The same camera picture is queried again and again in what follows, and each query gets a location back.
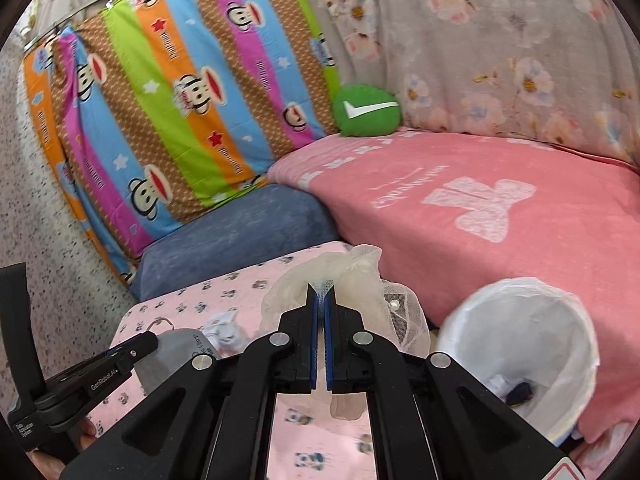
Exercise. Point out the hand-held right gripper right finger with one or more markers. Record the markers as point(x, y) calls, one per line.
point(329, 345)

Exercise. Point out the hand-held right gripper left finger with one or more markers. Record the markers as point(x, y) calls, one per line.
point(313, 345)

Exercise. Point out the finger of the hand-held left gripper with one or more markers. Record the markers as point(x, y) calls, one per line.
point(137, 346)

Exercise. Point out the grey hang tag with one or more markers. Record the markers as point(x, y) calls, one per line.
point(175, 350)

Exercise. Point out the white mesh bag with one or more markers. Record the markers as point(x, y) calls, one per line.
point(360, 285)

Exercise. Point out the white lined trash bin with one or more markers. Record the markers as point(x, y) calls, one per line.
point(520, 330)

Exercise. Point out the person's left hand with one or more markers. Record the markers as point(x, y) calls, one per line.
point(47, 465)

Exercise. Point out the pink panda print cloth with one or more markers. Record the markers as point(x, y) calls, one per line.
point(200, 300)

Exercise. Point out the white crumpled wrapper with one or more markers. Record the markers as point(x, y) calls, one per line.
point(227, 332)

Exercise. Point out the blue cushion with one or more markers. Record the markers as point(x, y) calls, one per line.
point(240, 230)

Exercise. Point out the pink blanket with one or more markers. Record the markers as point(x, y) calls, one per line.
point(450, 220)

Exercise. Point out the small dark blue object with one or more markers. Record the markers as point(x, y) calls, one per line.
point(520, 393)

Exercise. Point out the green round cushion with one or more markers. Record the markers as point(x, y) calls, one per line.
point(367, 110)

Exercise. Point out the striped monkey print blanket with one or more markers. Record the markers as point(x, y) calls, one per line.
point(165, 100)

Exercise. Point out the grey floral sheet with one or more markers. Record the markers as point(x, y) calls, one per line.
point(475, 40)

